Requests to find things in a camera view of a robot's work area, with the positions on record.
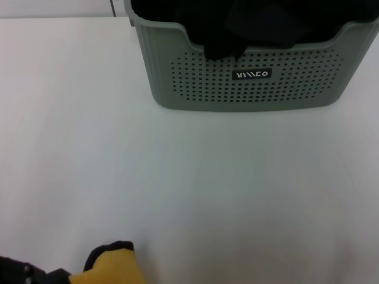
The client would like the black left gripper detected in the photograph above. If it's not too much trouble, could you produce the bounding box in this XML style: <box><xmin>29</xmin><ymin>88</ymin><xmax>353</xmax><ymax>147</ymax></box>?
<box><xmin>0</xmin><ymin>255</ymin><xmax>72</xmax><ymax>284</ymax></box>

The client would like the green and yellow towel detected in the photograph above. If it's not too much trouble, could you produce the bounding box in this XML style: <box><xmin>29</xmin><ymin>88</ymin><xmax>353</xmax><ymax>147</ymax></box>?
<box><xmin>68</xmin><ymin>240</ymin><xmax>149</xmax><ymax>284</ymax></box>

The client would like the green perforated storage basket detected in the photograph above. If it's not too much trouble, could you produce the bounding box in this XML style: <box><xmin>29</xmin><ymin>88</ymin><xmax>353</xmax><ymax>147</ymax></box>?
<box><xmin>124</xmin><ymin>0</ymin><xmax>379</xmax><ymax>113</ymax></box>

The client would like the black cloth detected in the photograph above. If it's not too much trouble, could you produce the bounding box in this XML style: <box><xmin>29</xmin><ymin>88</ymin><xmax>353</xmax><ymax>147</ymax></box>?
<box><xmin>177</xmin><ymin>0</ymin><xmax>249</xmax><ymax>62</ymax></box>

